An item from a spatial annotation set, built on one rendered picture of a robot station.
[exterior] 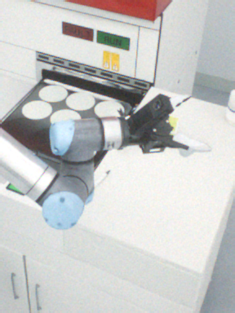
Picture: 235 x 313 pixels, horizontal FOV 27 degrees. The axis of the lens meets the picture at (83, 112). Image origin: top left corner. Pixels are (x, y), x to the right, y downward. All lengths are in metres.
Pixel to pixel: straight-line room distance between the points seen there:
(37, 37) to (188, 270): 0.98
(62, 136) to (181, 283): 0.45
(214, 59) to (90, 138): 2.30
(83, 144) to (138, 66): 0.63
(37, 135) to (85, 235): 0.43
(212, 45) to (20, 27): 1.72
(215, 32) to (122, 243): 2.19
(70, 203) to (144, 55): 0.77
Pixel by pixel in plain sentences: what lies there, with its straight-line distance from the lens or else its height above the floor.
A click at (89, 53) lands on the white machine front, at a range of 1.69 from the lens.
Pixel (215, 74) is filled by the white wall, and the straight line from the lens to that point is 3.35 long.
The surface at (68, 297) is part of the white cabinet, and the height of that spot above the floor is 0.62.
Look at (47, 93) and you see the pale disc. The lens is 1.71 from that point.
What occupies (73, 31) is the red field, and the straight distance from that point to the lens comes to 1.67.
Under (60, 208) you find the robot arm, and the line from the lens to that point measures 0.96.
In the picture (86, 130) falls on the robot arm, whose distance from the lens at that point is 1.05.
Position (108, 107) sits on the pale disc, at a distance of 1.65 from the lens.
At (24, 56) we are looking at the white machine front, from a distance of 1.85.
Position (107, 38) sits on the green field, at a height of 1.10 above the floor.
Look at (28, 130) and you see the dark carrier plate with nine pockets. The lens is 1.57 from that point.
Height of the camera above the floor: 1.91
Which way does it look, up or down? 39 degrees down
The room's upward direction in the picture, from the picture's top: straight up
